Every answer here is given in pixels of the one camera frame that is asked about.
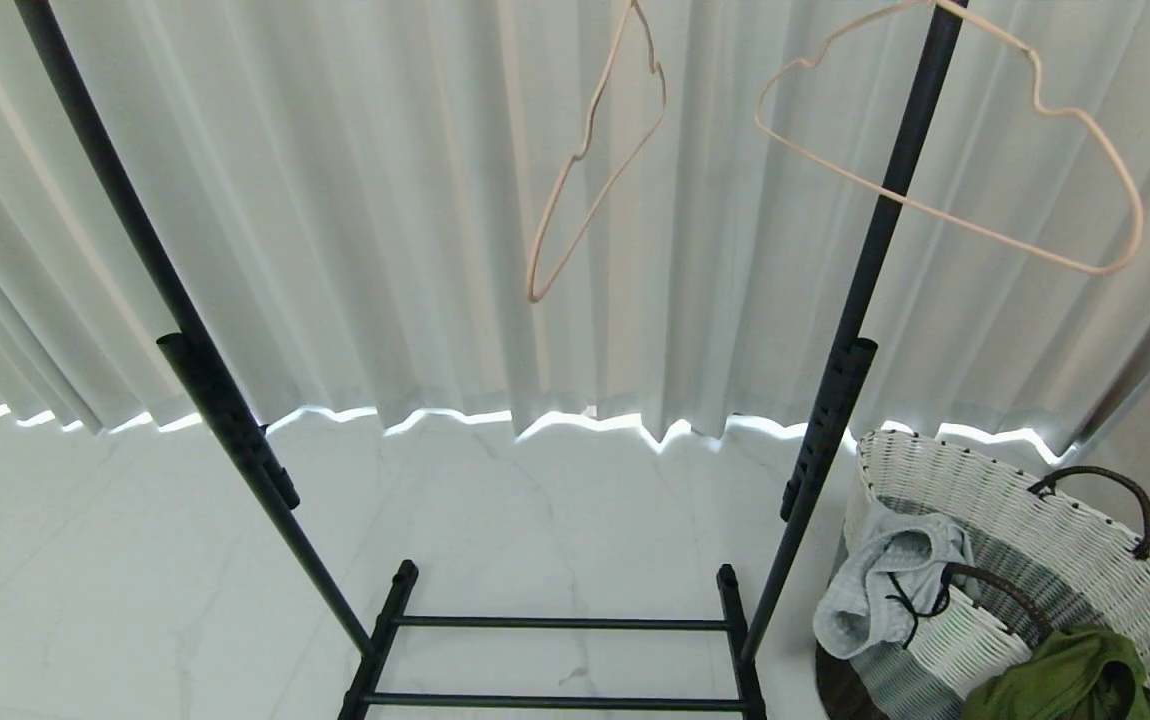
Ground white curtain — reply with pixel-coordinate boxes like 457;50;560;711
0;0;1150;466

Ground pale grey shorts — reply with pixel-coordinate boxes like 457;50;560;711
813;510;978;661

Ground black clothes rack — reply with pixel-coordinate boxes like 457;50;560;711
15;0;971;720

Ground white laundry basket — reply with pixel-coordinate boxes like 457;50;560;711
815;430;1150;720

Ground pink clothes hanger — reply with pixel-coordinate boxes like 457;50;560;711
755;0;1146;276
525;0;668;304

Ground green shirt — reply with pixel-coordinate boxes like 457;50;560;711
960;625;1150;720

